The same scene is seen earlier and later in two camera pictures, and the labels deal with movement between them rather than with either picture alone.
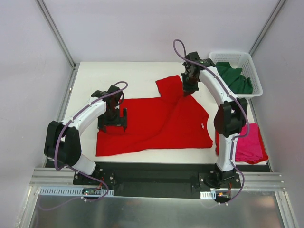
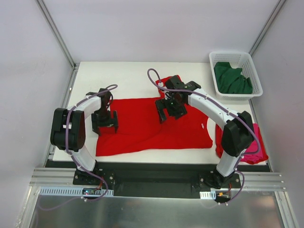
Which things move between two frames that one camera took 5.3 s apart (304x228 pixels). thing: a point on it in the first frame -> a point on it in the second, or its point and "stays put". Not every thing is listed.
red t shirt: [172, 120] stays put
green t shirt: [239, 84] stays put
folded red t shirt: [264, 157] stays put
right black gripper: [190, 86] -> [167, 108]
